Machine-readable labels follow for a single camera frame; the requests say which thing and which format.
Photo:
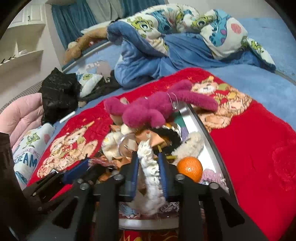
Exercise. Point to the white stick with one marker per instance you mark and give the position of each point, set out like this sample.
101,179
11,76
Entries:
67,117

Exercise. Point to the white frilly scrunchie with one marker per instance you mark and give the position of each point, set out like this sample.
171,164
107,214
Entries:
149,176

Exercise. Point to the white shelf unit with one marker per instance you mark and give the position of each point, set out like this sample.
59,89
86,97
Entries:
25,58

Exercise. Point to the small cartoon printed pillow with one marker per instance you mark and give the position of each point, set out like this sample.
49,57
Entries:
89,83

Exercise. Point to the blue cartoon printed quilt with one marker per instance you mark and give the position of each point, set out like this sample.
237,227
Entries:
143,58

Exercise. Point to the blue bed sheet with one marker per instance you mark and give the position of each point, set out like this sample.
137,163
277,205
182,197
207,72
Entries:
266,88

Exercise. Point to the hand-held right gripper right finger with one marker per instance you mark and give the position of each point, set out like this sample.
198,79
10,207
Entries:
164,176

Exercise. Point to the dark jacket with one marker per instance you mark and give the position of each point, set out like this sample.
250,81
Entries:
106,87

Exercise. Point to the silver metal tray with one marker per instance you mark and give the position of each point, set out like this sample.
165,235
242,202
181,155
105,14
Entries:
208,150

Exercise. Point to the pink puffer jacket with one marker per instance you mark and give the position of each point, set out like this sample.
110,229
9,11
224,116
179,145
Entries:
23,115

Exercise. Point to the orange tangerine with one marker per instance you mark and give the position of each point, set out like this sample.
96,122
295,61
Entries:
189,168

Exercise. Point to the black puffer jacket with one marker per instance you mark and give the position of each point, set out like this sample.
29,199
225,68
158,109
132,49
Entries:
57,97

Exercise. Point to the cream plush toy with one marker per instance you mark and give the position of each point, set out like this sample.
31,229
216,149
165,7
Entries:
192,143

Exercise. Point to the blue curtain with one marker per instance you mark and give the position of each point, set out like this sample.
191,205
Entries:
71,20

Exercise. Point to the brown plush teddy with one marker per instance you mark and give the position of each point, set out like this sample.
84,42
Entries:
81,44

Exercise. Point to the cream fluffy toy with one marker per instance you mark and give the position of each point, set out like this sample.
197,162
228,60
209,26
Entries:
111,141

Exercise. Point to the green packet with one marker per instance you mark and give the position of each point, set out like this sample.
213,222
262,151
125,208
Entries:
179,119

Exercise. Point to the magenta plush bear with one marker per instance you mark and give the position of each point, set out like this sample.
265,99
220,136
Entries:
148,109

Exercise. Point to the red bear printed blanket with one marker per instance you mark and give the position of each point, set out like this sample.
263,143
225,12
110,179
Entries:
242,150

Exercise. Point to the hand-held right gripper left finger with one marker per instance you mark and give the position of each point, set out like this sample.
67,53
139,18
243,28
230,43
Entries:
134,178

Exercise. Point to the lettered cartoon printed pillow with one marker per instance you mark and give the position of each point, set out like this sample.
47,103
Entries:
30,150

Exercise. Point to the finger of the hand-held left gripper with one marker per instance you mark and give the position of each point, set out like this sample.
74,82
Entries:
75,171

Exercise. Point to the silver bed rim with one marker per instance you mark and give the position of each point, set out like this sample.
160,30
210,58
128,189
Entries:
97,48

